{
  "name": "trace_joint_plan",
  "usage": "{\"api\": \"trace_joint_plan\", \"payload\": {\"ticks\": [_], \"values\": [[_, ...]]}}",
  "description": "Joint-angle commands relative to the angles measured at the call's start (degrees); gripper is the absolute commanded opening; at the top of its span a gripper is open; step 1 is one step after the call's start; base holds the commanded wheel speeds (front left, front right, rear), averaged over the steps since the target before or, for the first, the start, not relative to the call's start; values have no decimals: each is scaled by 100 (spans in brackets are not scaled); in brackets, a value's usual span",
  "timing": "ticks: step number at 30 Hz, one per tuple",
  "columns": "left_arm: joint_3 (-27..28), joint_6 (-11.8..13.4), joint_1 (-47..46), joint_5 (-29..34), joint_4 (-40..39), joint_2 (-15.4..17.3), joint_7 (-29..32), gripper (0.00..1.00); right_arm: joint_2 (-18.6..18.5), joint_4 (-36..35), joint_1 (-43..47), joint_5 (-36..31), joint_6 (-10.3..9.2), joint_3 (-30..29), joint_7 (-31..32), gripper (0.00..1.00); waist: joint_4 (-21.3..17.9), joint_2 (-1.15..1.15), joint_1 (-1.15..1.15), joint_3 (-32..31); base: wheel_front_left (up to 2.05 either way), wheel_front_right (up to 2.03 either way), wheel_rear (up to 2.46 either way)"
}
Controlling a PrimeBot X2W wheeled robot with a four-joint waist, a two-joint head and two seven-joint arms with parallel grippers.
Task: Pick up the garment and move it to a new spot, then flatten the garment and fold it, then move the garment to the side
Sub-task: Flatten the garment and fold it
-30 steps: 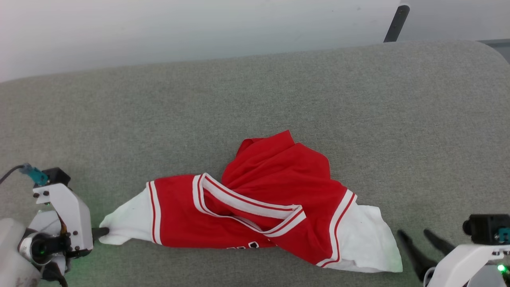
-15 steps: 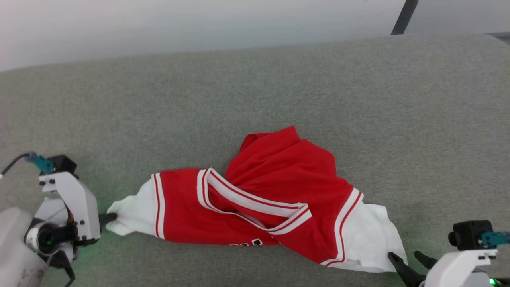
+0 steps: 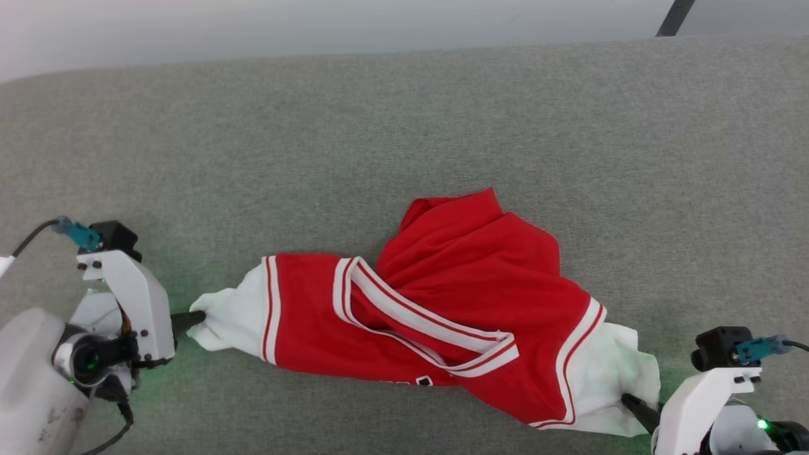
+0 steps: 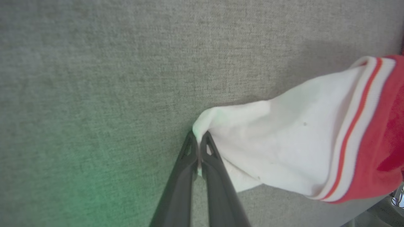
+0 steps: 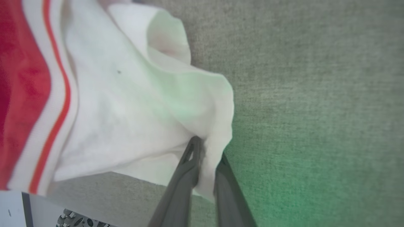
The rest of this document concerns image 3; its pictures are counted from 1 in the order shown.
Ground red white basketball jersey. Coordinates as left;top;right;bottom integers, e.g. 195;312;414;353
188;187;662;438

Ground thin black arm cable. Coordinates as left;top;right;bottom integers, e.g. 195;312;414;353
79;401;135;455

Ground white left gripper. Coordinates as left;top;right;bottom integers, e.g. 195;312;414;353
68;250;207;370

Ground black slanted bar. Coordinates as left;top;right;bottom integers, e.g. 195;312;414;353
655;0;696;37

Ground black cable with teal plug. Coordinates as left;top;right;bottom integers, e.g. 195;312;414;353
734;335;809;365
9;215;102;260

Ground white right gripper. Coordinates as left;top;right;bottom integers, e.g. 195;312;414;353
621;367;763;455

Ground grey fabric sofa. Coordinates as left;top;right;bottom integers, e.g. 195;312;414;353
0;35;809;455

